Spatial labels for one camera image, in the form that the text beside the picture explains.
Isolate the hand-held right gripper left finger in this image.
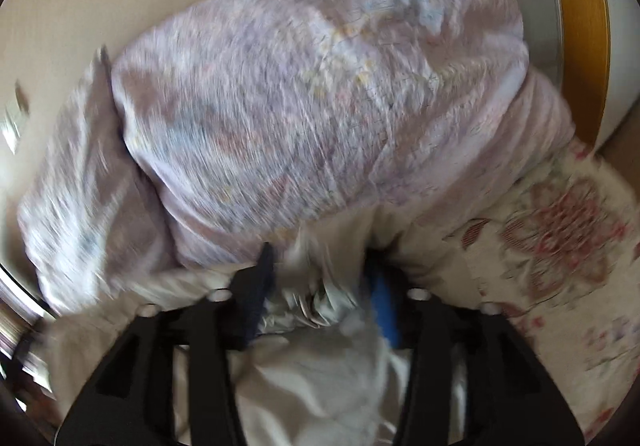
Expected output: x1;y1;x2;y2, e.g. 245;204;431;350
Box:
52;243;276;446

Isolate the floral bed sheet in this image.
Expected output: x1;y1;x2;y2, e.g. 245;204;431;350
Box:
450;136;640;442

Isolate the purple floral pillow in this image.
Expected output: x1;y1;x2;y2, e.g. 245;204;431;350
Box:
112;0;576;277
17;46;201;317

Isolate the light grey puffer jacket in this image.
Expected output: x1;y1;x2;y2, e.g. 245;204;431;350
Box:
40;206;486;446

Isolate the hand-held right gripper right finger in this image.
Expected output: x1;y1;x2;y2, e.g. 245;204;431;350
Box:
362;251;586;446

